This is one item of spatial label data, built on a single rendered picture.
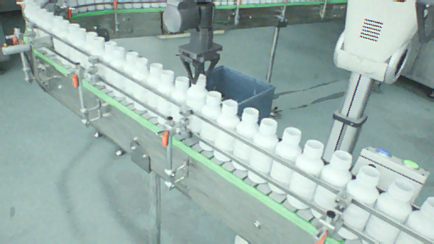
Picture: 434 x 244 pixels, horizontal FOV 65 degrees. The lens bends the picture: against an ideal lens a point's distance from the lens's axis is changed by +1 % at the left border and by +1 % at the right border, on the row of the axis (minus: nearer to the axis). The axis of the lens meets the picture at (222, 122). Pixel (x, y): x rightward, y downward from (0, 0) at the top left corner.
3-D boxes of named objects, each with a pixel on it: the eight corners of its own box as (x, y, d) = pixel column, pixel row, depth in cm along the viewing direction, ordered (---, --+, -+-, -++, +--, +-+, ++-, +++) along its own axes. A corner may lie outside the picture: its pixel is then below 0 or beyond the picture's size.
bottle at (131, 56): (147, 99, 117) (146, 53, 108) (135, 106, 112) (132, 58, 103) (134, 94, 119) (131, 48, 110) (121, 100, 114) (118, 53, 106)
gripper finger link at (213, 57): (181, 80, 90) (182, 47, 85) (200, 74, 95) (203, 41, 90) (200, 90, 87) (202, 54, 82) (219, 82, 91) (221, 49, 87)
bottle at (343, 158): (337, 226, 75) (360, 167, 66) (309, 219, 76) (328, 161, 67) (336, 207, 80) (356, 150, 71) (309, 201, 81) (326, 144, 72)
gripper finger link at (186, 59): (178, 81, 89) (179, 47, 84) (197, 75, 94) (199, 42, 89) (196, 91, 86) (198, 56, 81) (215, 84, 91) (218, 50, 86)
